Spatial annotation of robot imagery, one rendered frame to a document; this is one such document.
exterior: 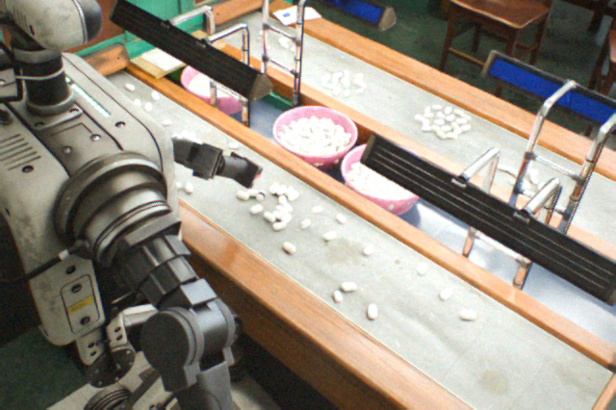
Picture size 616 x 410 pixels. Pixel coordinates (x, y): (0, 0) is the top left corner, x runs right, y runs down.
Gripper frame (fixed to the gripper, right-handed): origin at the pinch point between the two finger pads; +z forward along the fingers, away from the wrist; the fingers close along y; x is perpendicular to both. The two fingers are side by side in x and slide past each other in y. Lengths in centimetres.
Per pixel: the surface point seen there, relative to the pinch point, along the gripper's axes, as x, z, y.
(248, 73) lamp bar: -23.7, -14.2, 7.5
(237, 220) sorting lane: 13.6, -2.9, -2.5
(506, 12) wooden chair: -110, 194, 31
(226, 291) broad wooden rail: 27.4, -13.5, -15.9
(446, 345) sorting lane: 11, 1, -67
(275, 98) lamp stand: -19, 41, 34
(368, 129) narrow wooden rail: -24.1, 40.5, -3.5
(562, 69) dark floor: -106, 262, 8
